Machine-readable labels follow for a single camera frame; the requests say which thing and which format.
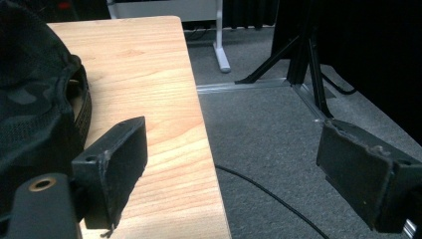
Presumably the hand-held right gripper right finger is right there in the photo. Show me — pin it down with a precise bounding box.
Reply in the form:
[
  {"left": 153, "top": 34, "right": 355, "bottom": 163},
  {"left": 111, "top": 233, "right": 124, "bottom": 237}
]
[{"left": 316, "top": 119, "right": 422, "bottom": 234}]

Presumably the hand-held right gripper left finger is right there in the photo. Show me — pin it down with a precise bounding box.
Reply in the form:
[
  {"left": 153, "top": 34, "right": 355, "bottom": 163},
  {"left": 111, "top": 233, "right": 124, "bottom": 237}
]
[{"left": 71, "top": 116, "right": 148, "bottom": 231}]

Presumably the black mesh backpack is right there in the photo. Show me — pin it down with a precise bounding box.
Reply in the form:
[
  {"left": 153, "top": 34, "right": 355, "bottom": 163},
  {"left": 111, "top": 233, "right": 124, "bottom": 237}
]
[{"left": 0, "top": 0, "right": 93, "bottom": 227}]

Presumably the black curtain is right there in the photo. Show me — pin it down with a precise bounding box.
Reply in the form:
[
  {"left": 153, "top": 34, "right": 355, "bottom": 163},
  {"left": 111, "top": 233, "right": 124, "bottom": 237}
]
[{"left": 222, "top": 0, "right": 422, "bottom": 147}]

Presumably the black metal stand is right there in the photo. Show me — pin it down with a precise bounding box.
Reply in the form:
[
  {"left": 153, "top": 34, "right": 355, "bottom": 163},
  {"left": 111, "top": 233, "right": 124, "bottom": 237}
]
[{"left": 234, "top": 0, "right": 334, "bottom": 120}]

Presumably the black cable at stand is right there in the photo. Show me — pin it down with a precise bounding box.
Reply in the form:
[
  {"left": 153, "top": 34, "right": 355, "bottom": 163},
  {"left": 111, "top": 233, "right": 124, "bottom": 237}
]
[{"left": 320, "top": 73, "right": 358, "bottom": 96}]

